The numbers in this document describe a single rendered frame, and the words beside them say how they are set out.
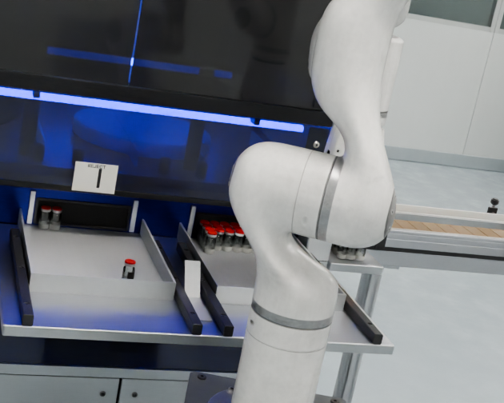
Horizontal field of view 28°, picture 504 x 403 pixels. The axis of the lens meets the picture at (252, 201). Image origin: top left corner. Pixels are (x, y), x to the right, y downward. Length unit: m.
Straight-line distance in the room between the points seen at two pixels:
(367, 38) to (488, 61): 6.25
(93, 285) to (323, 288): 0.54
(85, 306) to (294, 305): 0.49
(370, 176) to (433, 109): 6.14
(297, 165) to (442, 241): 1.11
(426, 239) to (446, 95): 5.12
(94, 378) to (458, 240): 0.92
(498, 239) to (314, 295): 1.16
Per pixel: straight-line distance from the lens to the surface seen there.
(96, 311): 1.76
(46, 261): 1.93
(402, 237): 2.38
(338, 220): 1.35
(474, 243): 2.47
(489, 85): 7.64
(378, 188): 1.35
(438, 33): 7.36
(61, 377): 2.18
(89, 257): 1.98
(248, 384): 1.47
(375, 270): 2.26
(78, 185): 2.01
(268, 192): 1.36
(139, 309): 1.79
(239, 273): 2.03
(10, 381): 2.18
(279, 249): 1.39
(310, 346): 1.43
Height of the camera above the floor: 1.60
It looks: 16 degrees down
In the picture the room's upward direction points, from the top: 11 degrees clockwise
